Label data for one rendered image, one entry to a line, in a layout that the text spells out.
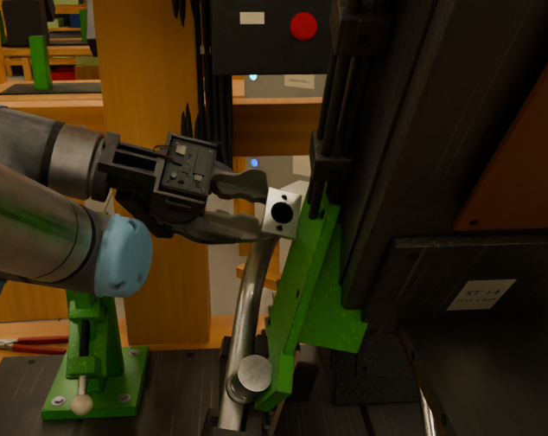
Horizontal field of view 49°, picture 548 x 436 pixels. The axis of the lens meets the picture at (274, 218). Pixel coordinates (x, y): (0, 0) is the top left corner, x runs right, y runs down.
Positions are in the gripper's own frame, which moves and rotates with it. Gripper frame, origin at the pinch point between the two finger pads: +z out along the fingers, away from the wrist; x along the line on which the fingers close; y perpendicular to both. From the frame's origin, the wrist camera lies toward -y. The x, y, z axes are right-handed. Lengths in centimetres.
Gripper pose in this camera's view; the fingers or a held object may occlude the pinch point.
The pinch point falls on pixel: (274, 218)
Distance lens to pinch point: 70.3
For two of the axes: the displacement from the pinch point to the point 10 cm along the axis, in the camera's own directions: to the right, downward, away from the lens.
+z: 9.6, 2.3, 1.7
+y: 2.5, -3.5, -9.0
